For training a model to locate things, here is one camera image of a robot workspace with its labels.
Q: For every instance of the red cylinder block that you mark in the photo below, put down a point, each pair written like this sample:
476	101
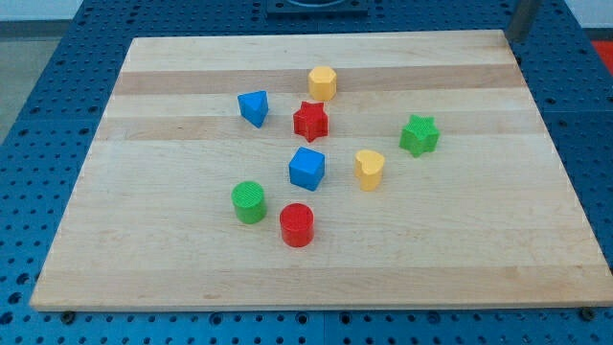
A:
296	220

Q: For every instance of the grey metal pole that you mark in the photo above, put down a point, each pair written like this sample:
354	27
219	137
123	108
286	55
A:
522	19

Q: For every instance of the red star block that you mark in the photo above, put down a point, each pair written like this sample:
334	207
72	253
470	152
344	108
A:
311	121

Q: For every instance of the blue cube block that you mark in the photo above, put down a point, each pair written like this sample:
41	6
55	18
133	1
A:
307	168

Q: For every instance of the yellow heart block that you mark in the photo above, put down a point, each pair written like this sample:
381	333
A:
368	168

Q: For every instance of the yellow hexagon block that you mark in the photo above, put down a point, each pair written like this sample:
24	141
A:
322	83

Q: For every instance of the green cylinder block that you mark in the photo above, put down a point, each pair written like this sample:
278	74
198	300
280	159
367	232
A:
249	202

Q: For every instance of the blue triangle block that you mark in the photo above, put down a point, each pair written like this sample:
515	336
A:
253	107

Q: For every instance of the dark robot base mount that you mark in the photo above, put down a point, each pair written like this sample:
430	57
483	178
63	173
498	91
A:
315	7

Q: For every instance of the green star block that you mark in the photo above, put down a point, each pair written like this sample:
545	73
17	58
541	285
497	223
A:
419	135

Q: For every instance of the wooden board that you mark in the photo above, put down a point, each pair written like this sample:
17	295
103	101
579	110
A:
487	220

